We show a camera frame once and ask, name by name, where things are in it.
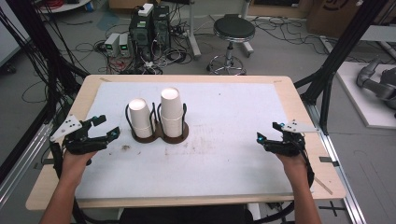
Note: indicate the black tape cross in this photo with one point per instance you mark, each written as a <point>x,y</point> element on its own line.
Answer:
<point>332,208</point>

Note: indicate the black tape piece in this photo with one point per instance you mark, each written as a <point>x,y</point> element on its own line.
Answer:
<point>45,162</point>
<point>328,160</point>

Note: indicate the black round stool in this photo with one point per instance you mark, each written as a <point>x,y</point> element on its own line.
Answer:
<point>234,29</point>

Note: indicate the tall stack of white paper cups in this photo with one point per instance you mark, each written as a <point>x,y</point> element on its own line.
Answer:
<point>171,109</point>

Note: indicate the thin wooden stick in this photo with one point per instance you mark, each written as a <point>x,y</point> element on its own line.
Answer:
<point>323,185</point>

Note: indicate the person's right hand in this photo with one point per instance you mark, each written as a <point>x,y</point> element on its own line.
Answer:
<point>292,166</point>

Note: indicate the aluminium rail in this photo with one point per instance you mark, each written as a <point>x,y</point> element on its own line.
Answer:
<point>21,161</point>
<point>336,168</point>

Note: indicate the cardboard box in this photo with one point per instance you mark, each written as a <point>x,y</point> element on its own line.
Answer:
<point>330,15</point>

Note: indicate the black metal frame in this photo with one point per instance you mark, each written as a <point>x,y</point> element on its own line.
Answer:
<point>339,53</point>

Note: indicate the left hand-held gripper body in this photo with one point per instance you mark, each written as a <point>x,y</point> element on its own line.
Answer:
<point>72,140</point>

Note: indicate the black computer tower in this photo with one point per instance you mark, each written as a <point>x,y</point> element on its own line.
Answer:
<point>140,34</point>
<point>162,28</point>

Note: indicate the wooden table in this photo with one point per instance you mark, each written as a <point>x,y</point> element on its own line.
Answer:
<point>317,149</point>

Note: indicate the grey power supply unit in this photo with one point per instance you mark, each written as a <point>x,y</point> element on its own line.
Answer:
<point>111,45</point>
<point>124,45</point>

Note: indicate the white table leg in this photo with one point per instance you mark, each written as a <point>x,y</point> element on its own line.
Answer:
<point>247,37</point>
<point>193,34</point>

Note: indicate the white foam mat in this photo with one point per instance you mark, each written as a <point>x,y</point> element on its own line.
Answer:
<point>218,161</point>

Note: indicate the white box on computer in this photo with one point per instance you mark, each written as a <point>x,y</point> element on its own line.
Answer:
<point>145,9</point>

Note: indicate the white round table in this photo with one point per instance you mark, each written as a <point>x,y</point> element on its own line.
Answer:
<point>62,5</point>

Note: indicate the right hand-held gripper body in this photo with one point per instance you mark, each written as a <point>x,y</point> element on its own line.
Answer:
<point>288,144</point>

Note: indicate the person's left hand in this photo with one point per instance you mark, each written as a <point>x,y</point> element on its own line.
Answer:
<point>74,166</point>

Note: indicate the white platform board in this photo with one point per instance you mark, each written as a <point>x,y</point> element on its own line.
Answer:
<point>358,93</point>

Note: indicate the person's dark lap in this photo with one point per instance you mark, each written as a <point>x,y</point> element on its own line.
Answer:
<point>186,215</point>

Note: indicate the short stack of white paper cups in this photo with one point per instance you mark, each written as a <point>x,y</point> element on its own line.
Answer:
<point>140,119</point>

